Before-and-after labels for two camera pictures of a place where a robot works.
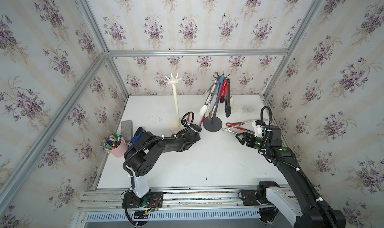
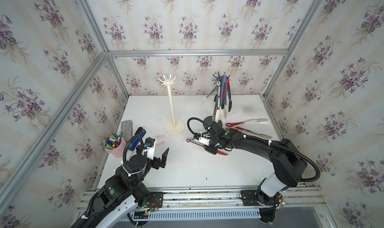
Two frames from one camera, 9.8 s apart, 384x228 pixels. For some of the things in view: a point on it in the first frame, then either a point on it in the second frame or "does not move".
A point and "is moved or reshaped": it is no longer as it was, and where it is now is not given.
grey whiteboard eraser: x=126 y=129 does not move
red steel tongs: x=202 y=119 -> x=188 y=140
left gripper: x=198 y=139 -> x=156 y=164
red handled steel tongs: x=223 y=94 -> x=228 y=92
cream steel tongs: x=203 y=110 is moved or reshaped
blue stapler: x=138 y=133 does not move
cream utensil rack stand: x=176 y=125 is moved or reshaped
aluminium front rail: x=110 y=200 does not move
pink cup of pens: x=115 y=145 does not move
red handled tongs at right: x=235 y=124 does not move
